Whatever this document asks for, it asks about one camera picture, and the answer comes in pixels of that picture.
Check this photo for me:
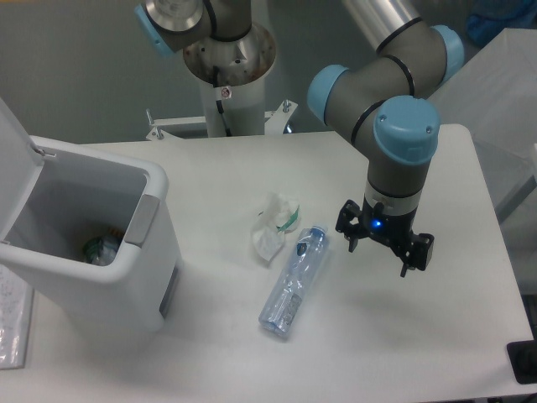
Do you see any white trash can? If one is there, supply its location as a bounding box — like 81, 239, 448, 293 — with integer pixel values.
1, 106, 180, 332

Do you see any black cable on pedestal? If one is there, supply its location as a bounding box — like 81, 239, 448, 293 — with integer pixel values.
211, 65, 233, 138

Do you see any white pedestal base frame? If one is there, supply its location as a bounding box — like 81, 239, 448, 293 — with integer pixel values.
146, 99, 299, 141

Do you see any paper sheet in plastic sleeve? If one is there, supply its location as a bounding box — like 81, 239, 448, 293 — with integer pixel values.
1, 265, 34, 370

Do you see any trash inside the can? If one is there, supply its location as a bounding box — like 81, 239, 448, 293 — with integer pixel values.
82, 228, 124, 266

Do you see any blue plastic bag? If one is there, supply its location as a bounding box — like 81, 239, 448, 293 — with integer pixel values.
465, 1, 536, 48

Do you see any clear plastic water bottle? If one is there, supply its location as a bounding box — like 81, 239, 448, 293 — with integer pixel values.
258, 224, 329, 339

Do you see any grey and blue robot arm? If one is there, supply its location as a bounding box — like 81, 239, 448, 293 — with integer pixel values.
135, 1, 464, 271

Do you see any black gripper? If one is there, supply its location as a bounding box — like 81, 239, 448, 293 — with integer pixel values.
335, 200, 435, 278

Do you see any white covered cabinet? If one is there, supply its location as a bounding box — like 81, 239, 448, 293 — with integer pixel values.
430, 29, 536, 227

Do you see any black device at table edge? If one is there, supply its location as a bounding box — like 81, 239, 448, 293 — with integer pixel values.
507, 340, 536, 385

